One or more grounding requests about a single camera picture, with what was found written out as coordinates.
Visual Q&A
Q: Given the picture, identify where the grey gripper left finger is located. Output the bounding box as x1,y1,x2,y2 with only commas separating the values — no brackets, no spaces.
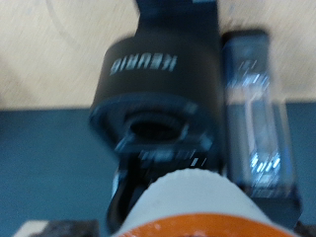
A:
19,219,100,237

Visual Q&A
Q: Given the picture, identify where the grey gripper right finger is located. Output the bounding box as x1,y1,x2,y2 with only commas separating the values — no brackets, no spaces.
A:
292,220,316,237

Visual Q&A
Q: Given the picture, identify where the coffee pod with orange lid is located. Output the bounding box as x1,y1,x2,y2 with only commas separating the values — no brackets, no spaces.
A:
112,167,299,237

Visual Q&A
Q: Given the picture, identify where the black Keurig coffee machine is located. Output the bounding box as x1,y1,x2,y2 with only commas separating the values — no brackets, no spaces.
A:
88,0,304,231

